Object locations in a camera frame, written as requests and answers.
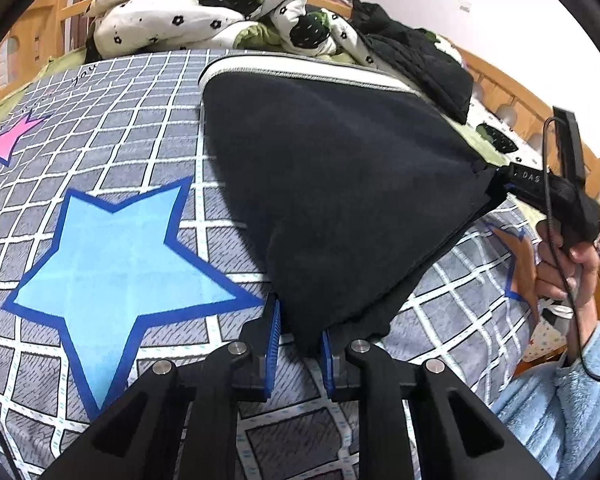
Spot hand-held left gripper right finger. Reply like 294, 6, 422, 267
320, 330, 553, 480

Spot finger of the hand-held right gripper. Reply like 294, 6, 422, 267
490, 164, 518, 195

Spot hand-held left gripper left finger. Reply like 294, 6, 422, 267
40, 292, 283, 480

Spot black pants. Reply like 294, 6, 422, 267
197, 51, 511, 358

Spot person's right hand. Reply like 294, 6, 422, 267
535, 220, 600, 318

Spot white floral pillow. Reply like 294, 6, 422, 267
462, 95, 548, 166

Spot star printed cloth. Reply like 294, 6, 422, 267
522, 310, 568, 363

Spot black jacket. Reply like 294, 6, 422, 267
351, 0, 473, 125

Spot grey checked star blanket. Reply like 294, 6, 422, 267
0, 49, 566, 480

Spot white floral quilt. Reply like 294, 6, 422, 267
87, 0, 468, 68

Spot green bedsheet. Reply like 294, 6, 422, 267
0, 47, 488, 161

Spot black cable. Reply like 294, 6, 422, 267
542, 116, 600, 381

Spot wooden bed frame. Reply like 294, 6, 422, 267
0, 0, 600, 321

